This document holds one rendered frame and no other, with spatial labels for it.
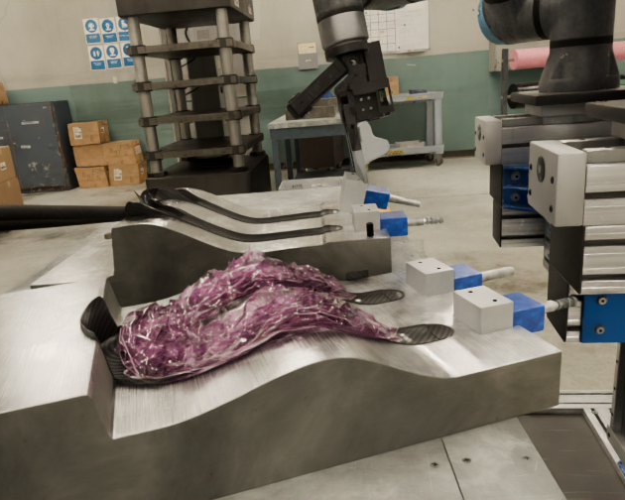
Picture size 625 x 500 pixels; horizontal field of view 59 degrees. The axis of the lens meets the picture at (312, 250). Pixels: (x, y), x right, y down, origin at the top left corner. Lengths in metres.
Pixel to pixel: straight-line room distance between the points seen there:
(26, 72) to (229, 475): 8.13
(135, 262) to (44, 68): 7.60
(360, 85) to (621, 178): 0.39
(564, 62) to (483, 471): 0.93
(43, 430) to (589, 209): 0.62
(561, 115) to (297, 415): 0.93
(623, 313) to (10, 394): 0.72
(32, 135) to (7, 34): 1.40
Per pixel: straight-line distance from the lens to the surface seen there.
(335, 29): 0.90
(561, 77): 1.26
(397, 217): 0.80
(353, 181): 0.89
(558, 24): 1.27
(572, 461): 1.50
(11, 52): 8.55
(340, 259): 0.76
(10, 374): 0.47
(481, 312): 0.55
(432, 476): 0.47
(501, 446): 0.51
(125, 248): 0.79
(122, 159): 7.59
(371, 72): 0.91
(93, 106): 8.08
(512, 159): 1.22
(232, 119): 4.84
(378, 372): 0.45
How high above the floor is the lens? 1.10
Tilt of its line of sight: 17 degrees down
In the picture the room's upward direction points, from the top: 5 degrees counter-clockwise
